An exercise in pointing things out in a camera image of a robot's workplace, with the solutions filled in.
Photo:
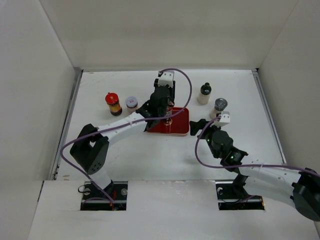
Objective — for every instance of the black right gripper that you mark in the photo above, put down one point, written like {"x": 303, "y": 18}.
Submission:
{"x": 195, "y": 125}

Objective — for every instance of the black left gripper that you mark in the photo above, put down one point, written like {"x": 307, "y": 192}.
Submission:
{"x": 171, "y": 92}

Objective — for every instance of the soy sauce bottle black cap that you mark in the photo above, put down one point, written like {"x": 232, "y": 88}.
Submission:
{"x": 169, "y": 113}

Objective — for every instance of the small white lid jar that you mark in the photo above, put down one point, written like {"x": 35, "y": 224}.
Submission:
{"x": 131, "y": 104}

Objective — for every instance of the clear top salt grinder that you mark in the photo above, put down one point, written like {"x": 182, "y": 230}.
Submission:
{"x": 219, "y": 105}

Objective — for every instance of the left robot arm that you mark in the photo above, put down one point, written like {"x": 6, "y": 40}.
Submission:
{"x": 90, "y": 153}

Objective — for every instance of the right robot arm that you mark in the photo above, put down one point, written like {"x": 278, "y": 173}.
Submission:
{"x": 293, "y": 186}

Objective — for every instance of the red rectangular tray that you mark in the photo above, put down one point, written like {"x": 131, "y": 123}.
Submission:
{"x": 177, "y": 125}

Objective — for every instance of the black top sugar shaker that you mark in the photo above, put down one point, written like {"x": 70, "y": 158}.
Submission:
{"x": 204, "y": 94}

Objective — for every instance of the red lid sauce jar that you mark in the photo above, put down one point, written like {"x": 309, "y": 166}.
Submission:
{"x": 113, "y": 102}

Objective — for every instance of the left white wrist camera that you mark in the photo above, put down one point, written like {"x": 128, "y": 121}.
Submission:
{"x": 165, "y": 78}

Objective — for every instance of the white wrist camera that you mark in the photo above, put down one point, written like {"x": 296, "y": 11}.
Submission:
{"x": 165, "y": 78}
{"x": 224, "y": 119}

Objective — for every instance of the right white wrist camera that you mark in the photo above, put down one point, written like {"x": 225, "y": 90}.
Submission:
{"x": 224, "y": 119}

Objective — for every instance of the right aluminium frame rail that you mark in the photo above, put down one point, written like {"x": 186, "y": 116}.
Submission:
{"x": 267, "y": 111}

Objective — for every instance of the aluminium frame rail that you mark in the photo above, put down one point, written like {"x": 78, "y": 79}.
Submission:
{"x": 66, "y": 124}
{"x": 267, "y": 111}

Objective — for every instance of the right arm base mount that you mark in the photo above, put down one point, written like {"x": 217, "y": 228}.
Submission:
{"x": 231, "y": 196}

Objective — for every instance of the left aluminium frame rail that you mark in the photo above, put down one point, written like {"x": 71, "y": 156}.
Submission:
{"x": 66, "y": 124}

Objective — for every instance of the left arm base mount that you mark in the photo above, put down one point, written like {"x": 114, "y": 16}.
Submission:
{"x": 92, "y": 199}

